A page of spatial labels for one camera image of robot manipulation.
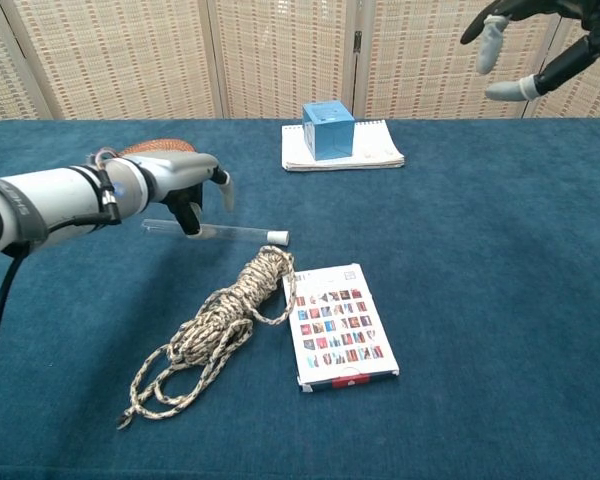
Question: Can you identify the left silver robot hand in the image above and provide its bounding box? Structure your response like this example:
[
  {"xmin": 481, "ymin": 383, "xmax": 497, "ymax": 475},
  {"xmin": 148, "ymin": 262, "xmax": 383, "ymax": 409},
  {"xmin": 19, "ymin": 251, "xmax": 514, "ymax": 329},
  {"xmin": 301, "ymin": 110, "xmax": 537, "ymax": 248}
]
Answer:
[{"xmin": 144, "ymin": 152, "xmax": 235, "ymax": 240}]

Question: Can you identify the transparent test tube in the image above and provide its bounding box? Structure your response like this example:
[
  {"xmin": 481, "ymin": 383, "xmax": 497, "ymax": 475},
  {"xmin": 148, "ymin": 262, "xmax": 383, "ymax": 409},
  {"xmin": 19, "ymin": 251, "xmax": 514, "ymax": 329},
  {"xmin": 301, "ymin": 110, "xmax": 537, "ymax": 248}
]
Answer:
[{"xmin": 140, "ymin": 218, "xmax": 274, "ymax": 245}]

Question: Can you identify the bamboo folding screen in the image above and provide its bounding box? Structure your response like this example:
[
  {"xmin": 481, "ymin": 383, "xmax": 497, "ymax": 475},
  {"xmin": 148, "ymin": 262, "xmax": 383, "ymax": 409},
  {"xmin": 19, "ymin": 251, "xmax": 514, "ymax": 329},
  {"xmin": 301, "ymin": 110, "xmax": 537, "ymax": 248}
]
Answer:
[{"xmin": 0, "ymin": 0, "xmax": 600, "ymax": 126}]

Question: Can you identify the white spiral notepad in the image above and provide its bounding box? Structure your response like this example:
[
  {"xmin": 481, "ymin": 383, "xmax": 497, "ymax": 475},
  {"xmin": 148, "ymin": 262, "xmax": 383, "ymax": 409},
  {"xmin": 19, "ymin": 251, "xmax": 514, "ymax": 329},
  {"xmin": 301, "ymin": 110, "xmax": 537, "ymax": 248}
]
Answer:
[{"xmin": 280, "ymin": 120, "xmax": 406, "ymax": 173}]

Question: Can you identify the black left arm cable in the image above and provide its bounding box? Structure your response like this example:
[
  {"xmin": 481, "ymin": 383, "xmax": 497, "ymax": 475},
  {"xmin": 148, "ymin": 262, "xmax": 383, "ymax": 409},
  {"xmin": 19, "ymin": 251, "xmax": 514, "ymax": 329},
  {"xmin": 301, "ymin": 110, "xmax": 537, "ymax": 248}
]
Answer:
[{"xmin": 0, "ymin": 167, "xmax": 124, "ymax": 480}]

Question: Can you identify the blue table cloth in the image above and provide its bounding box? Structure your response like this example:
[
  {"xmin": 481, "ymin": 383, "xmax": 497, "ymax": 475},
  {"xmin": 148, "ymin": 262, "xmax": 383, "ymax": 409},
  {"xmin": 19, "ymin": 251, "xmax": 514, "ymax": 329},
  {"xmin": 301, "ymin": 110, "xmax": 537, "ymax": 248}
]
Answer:
[{"xmin": 0, "ymin": 117, "xmax": 600, "ymax": 480}]

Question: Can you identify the white picture card box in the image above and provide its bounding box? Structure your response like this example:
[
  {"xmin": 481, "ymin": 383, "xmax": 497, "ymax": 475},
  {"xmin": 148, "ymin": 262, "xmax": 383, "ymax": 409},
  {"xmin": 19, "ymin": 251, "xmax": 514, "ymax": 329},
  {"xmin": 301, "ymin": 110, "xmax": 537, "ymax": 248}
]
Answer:
[{"xmin": 281, "ymin": 262, "xmax": 400, "ymax": 394}]

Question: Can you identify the blue cube box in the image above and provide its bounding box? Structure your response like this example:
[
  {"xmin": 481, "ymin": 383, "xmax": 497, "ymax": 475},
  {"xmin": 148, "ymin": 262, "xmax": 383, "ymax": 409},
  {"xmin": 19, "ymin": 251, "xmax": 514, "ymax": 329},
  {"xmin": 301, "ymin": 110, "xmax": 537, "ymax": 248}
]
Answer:
[{"xmin": 301, "ymin": 100, "xmax": 356, "ymax": 162}]

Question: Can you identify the round woven orange coaster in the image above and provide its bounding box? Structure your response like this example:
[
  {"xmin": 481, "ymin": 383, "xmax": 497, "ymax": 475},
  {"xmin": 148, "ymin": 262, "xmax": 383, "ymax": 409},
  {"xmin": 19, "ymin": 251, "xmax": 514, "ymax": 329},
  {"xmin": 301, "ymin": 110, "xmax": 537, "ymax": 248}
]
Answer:
[{"xmin": 115, "ymin": 138, "xmax": 198, "ymax": 157}]

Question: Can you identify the coiled beige braided rope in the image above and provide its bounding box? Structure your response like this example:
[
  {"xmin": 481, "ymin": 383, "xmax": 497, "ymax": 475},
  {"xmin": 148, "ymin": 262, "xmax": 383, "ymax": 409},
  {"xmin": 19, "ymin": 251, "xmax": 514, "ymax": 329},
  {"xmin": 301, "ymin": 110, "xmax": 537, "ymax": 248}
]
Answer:
[{"xmin": 115, "ymin": 244, "xmax": 297, "ymax": 431}]

